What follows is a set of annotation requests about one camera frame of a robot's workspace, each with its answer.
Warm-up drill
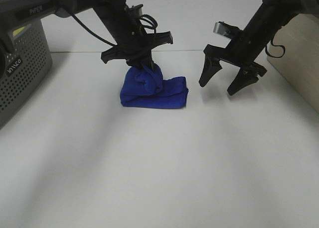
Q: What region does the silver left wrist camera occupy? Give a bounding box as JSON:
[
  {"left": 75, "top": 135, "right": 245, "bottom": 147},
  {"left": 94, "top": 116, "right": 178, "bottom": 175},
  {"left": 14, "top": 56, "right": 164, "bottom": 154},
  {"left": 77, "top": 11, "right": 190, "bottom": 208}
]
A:
[{"left": 128, "top": 4, "right": 144, "bottom": 18}]

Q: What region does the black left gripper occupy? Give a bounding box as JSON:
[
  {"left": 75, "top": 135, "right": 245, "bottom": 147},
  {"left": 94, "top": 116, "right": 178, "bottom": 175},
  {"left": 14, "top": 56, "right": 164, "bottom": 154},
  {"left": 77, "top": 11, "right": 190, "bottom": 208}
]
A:
[{"left": 101, "top": 3, "right": 173, "bottom": 71}]

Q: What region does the blue microfiber towel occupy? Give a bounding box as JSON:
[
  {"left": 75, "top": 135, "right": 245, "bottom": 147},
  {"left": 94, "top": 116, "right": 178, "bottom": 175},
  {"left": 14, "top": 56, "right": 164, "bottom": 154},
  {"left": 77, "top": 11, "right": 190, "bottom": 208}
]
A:
[{"left": 120, "top": 64, "right": 188, "bottom": 109}]

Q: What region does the yellow-green towel in basket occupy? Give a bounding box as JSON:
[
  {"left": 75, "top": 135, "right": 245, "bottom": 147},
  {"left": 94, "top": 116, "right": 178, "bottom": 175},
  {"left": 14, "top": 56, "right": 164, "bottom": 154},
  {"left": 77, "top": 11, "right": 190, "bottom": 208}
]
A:
[{"left": 12, "top": 24, "right": 31, "bottom": 37}]

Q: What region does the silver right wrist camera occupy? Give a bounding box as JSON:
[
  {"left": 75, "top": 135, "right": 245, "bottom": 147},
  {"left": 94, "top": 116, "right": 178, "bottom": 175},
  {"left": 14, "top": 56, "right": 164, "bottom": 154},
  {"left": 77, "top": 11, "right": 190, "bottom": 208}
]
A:
[{"left": 213, "top": 21, "right": 241, "bottom": 39}]

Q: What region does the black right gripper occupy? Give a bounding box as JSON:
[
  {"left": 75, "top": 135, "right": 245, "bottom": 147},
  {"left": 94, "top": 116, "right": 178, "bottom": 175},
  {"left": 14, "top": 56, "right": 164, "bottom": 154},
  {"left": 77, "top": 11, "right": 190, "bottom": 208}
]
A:
[{"left": 199, "top": 13, "right": 267, "bottom": 96}]

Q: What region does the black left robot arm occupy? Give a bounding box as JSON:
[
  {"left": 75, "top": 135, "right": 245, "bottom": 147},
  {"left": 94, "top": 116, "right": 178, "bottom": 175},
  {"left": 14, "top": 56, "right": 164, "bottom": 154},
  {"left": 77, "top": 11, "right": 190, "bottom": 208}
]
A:
[{"left": 0, "top": 0, "right": 173, "bottom": 70}]

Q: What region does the beige plastic storage bin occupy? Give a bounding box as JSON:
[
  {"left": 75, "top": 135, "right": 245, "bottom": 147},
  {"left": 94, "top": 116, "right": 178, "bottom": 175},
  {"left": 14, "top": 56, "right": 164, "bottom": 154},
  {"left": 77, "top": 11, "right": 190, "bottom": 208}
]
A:
[{"left": 267, "top": 14, "right": 319, "bottom": 111}]

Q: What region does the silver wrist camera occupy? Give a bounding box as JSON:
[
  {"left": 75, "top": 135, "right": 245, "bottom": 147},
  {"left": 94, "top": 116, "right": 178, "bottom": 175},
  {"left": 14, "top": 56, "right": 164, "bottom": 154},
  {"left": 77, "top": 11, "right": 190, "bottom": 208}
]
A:
[
  {"left": 213, "top": 21, "right": 241, "bottom": 39},
  {"left": 128, "top": 4, "right": 144, "bottom": 18}
]

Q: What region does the grey perforated laundry basket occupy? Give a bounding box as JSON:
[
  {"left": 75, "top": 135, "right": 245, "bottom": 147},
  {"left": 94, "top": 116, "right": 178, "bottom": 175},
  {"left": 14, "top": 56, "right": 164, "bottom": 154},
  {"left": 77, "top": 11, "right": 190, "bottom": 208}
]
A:
[{"left": 0, "top": 20, "right": 52, "bottom": 127}]

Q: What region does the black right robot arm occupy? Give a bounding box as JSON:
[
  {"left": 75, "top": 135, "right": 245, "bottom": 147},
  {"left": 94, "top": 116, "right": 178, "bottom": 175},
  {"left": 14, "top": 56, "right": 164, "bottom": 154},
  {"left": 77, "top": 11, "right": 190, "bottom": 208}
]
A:
[{"left": 199, "top": 0, "right": 319, "bottom": 96}]

